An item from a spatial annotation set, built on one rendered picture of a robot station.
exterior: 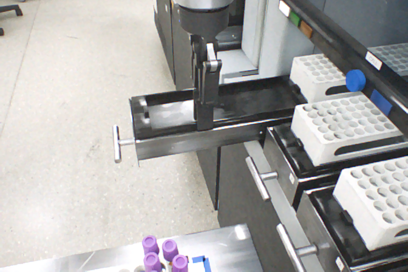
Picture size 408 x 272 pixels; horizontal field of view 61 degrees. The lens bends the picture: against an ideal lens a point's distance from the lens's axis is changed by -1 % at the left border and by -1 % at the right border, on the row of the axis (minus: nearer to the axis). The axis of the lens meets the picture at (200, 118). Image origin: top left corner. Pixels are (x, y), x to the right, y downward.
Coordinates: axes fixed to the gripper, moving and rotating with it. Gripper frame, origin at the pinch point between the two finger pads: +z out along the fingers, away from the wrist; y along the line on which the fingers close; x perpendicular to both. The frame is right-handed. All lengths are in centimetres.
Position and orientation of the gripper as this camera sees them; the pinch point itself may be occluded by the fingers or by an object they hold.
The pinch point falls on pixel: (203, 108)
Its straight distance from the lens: 64.0
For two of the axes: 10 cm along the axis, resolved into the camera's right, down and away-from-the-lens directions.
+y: -2.3, -6.3, 7.4
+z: 0.0, 7.6, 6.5
